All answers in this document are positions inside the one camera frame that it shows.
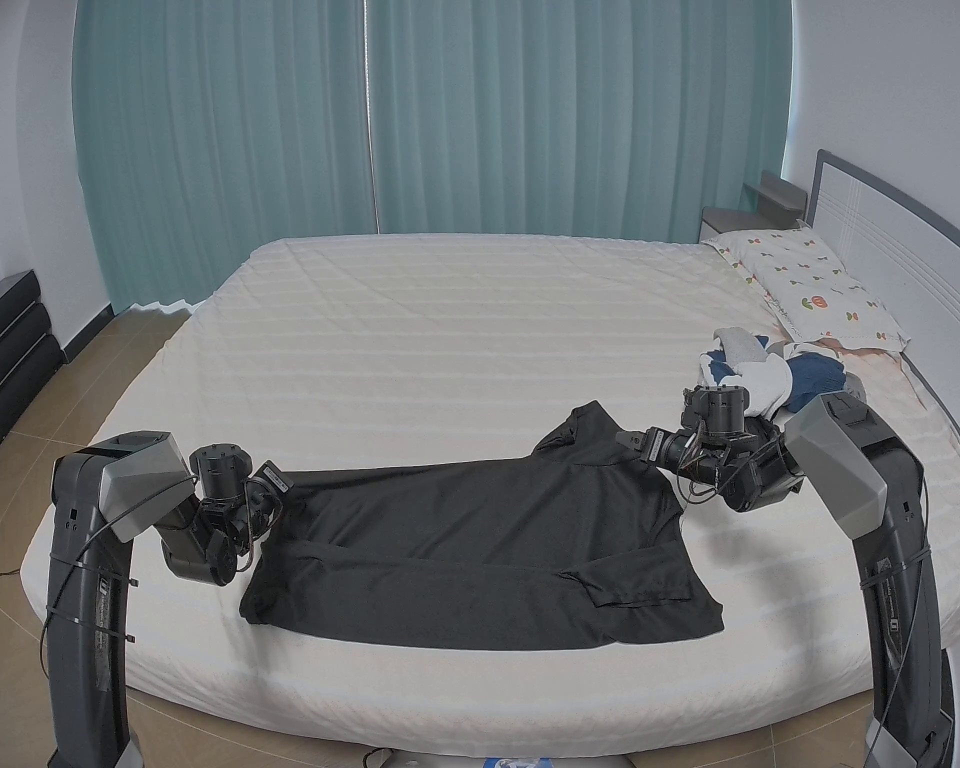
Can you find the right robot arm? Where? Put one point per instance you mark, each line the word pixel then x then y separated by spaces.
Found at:
pixel 892 562

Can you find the grey bedside table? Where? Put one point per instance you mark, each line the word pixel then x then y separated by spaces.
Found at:
pixel 750 214

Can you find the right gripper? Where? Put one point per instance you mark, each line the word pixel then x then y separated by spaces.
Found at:
pixel 679 450

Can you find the white printed pillow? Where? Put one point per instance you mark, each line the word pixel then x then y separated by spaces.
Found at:
pixel 810 285

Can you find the black chest of drawers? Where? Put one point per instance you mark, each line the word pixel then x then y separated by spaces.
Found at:
pixel 26 352

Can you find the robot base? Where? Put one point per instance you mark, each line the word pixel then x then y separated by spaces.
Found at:
pixel 517 763

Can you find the pile of clothes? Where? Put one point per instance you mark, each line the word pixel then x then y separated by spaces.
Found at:
pixel 772 379

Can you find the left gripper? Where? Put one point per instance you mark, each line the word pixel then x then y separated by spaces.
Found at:
pixel 264 510

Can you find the black T-shirt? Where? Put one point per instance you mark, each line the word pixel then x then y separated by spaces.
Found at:
pixel 465 540

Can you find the blue-green curtain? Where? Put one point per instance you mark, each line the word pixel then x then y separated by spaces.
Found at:
pixel 585 112
pixel 225 150

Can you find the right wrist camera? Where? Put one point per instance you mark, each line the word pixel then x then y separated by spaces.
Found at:
pixel 688 405

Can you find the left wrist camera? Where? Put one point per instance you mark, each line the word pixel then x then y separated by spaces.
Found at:
pixel 274 480

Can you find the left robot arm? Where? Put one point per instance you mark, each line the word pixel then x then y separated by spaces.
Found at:
pixel 82 600

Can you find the bed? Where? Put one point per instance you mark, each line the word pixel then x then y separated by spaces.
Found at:
pixel 450 337

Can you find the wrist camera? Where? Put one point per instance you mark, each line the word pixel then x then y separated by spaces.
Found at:
pixel 688 405
pixel 274 480

